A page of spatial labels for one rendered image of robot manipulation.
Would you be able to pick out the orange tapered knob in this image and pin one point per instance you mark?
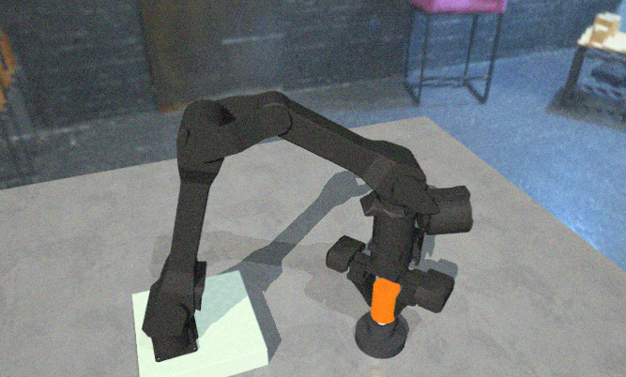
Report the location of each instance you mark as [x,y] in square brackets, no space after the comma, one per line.
[383,300]

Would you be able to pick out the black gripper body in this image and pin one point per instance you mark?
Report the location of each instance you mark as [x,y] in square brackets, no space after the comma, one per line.
[431,290]

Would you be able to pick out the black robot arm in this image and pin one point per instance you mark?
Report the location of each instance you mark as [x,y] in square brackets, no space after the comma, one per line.
[211,130]

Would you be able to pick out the dark grey round pedestal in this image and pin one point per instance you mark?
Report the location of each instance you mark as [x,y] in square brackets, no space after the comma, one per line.
[380,340]

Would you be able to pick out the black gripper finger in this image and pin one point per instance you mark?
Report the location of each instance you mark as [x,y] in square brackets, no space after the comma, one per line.
[365,286]
[401,301]

